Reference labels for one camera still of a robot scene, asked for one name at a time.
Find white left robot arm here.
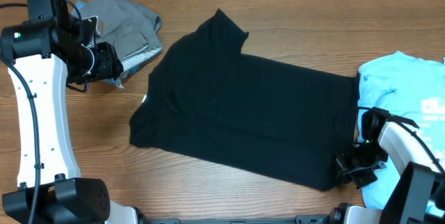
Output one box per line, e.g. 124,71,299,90
1,0,146,224

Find light blue t-shirt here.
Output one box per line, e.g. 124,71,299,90
357,50,445,218

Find black t-shirt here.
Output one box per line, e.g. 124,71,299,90
129,10,358,191

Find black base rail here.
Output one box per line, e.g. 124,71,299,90
147,214,329,224

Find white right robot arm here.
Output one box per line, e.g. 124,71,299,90
325,107,444,224

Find grey folded shorts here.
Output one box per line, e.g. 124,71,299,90
76,0,163,79

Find blue denim folded garment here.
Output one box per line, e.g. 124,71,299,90
80,0,145,87

